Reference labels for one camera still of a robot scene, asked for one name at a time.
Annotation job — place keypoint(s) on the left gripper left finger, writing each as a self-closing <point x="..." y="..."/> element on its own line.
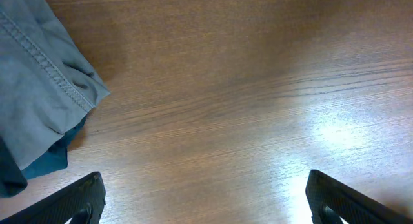
<point x="82" y="201"/>

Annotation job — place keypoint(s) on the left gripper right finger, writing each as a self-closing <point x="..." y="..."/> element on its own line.
<point x="331" y="201"/>

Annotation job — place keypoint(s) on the dark green t-shirt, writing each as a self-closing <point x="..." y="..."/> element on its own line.
<point x="11" y="179"/>

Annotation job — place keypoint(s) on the grey folded pants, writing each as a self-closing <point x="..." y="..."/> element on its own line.
<point x="47" y="86"/>

